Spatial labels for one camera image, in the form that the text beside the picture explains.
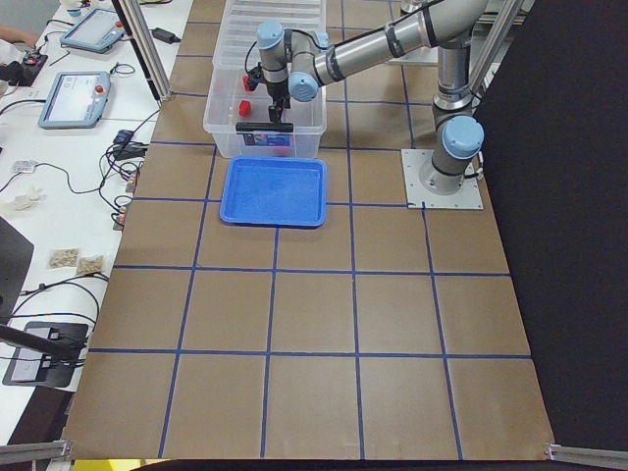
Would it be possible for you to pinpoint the black cable on bench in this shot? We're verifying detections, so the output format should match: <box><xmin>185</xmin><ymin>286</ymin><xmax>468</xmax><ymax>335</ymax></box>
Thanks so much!
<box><xmin>0</xmin><ymin>164</ymin><xmax>119</xmax><ymax>197</ymax></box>

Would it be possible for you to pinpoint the white crumpled glove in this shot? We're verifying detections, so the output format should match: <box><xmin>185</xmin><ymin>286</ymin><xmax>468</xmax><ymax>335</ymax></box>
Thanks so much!
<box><xmin>1</xmin><ymin>185</ymin><xmax>47</xmax><ymax>214</ymax></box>

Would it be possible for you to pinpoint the small parts bag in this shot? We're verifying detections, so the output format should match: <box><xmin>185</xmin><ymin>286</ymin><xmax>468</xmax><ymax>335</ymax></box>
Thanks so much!
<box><xmin>47</xmin><ymin>248</ymin><xmax>80</xmax><ymax>269</ymax></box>
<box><xmin>76</xmin><ymin>255</ymin><xmax>105</xmax><ymax>276</ymax></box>

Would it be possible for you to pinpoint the aluminium frame post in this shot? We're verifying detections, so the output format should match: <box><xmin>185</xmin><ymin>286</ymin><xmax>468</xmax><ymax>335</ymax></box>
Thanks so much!
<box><xmin>112</xmin><ymin>0</ymin><xmax>172</xmax><ymax>103</ymax></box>
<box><xmin>469</xmin><ymin>0</ymin><xmax>524</xmax><ymax>94</ymax></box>

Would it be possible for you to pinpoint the blue plastic tray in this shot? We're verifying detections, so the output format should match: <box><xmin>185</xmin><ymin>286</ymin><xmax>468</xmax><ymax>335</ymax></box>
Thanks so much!
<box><xmin>220</xmin><ymin>156</ymin><xmax>328</xmax><ymax>228</ymax></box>

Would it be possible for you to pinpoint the black stand base plate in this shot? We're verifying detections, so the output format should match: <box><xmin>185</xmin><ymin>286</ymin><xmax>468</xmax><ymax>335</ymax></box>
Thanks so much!
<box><xmin>1</xmin><ymin>321</ymin><xmax>89</xmax><ymax>389</ymax></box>

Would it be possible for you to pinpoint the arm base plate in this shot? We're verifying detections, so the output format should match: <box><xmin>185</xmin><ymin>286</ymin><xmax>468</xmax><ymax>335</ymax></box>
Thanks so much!
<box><xmin>401</xmin><ymin>149</ymin><xmax>484</xmax><ymax>211</ymax></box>

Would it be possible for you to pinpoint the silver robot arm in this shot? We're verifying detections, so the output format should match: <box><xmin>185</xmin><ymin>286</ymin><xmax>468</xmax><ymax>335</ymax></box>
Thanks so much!
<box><xmin>245</xmin><ymin>1</ymin><xmax>487</xmax><ymax>194</ymax></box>

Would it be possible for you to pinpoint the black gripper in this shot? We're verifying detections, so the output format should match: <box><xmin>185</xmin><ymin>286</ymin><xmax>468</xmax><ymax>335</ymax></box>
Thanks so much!
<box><xmin>266</xmin><ymin>80</ymin><xmax>290</xmax><ymax>123</ymax></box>

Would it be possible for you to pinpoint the black box latch handle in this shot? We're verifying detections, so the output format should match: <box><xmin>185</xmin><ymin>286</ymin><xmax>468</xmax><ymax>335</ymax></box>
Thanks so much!
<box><xmin>235</xmin><ymin>122</ymin><xmax>293</xmax><ymax>133</ymax></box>

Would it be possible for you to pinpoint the black connector box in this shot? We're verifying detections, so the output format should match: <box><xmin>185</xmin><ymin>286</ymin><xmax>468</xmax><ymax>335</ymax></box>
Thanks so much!
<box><xmin>113</xmin><ymin>130</ymin><xmax>134</xmax><ymax>146</ymax></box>

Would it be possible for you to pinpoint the teach pendant tablet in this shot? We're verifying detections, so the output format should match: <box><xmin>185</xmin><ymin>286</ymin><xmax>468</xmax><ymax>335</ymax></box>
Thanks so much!
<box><xmin>38</xmin><ymin>71</ymin><xmax>111</xmax><ymax>130</ymax></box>
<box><xmin>60</xmin><ymin>8</ymin><xmax>125</xmax><ymax>53</ymax></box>

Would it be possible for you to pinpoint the aluminium corner profile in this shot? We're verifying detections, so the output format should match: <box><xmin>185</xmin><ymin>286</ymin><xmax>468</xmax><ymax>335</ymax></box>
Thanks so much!
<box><xmin>546</xmin><ymin>444</ymin><xmax>628</xmax><ymax>467</ymax></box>
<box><xmin>0</xmin><ymin>440</ymin><xmax>73</xmax><ymax>465</ymax></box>

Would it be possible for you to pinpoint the clear plastic storage box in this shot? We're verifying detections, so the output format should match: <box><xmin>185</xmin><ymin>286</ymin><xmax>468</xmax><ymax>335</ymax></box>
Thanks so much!
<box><xmin>203</xmin><ymin>69</ymin><xmax>327</xmax><ymax>158</ymax></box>

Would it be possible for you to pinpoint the black power adapter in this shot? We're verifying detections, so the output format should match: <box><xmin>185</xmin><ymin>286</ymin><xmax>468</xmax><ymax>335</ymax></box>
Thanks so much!
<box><xmin>151</xmin><ymin>27</ymin><xmax>181</xmax><ymax>44</ymax></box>

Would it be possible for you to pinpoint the clear plastic box lid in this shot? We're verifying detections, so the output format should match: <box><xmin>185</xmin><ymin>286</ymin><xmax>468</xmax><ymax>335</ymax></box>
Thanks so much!
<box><xmin>213</xmin><ymin>0</ymin><xmax>327</xmax><ymax>71</ymax></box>

